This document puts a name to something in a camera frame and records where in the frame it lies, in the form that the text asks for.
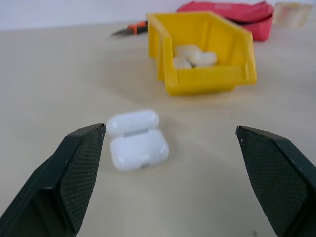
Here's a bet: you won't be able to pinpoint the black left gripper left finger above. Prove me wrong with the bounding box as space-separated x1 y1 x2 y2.
0 122 107 237

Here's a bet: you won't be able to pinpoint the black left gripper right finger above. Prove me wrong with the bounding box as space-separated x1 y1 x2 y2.
235 125 316 237

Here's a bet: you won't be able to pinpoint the white earbud cases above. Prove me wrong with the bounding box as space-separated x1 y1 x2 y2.
106 109 170 173
188 51 218 67

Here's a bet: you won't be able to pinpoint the yellow plastic bin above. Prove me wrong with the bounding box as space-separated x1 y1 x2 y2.
145 11 257 96

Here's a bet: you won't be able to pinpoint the pink fabric zip pouch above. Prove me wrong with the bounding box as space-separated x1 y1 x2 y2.
176 0 275 42

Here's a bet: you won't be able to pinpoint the clear adhesive tape roll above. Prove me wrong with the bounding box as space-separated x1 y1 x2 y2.
273 1 311 27

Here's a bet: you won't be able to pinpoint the orange and black pliers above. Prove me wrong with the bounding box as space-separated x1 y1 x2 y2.
111 21 149 37

